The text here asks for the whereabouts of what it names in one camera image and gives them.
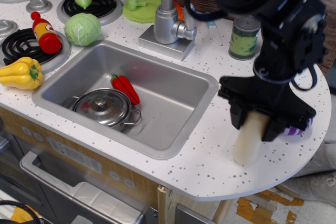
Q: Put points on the back right stove burner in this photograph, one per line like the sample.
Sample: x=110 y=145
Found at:
x=107 y=11

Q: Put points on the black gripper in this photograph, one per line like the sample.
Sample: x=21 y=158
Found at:
x=282 y=107

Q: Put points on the red toy chili pepper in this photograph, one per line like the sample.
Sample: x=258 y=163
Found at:
x=121 y=83

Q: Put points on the yellow object bottom left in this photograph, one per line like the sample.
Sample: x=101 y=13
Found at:
x=20 y=215

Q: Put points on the blue handled toy knife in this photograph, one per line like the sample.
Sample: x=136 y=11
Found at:
x=213 y=32

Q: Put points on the green toy broccoli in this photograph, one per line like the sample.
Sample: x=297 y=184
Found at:
x=133 y=4

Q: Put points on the silver stove knob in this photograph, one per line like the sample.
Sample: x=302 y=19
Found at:
x=40 y=6
x=7 y=27

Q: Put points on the green plastic plate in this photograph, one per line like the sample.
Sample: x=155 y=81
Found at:
x=143 y=14

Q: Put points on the green toy cabbage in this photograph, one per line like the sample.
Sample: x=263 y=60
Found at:
x=82 y=29

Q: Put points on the silver oven door handle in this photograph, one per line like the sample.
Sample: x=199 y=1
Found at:
x=72 y=198

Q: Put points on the red toy ketchup bottle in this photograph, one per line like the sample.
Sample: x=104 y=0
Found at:
x=45 y=35

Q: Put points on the yellow toy bell pepper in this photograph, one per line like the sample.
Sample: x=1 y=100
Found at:
x=24 y=74

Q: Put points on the cream detergent bottle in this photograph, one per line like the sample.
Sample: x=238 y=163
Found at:
x=249 y=140

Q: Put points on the green labelled toy can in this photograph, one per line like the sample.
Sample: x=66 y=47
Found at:
x=244 y=37

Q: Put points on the front left stove burner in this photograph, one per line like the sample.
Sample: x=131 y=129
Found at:
x=23 y=43

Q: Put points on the purple striped toy onion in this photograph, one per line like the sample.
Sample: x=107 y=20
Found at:
x=293 y=131

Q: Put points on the silver stove knob middle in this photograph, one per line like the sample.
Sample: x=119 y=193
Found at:
x=40 y=6

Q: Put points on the silver toy faucet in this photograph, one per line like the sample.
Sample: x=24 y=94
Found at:
x=168 y=35

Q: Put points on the orange toy carrot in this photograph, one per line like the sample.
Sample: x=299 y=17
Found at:
x=179 y=11

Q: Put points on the steel pot with lid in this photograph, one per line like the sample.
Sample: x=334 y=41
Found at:
x=109 y=107

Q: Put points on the silver stove knob left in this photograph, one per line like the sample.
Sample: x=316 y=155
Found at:
x=7 y=27

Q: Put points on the grey sink basin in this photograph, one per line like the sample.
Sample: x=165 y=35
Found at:
x=172 y=98

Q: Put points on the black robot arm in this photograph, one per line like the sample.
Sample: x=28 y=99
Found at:
x=293 y=41

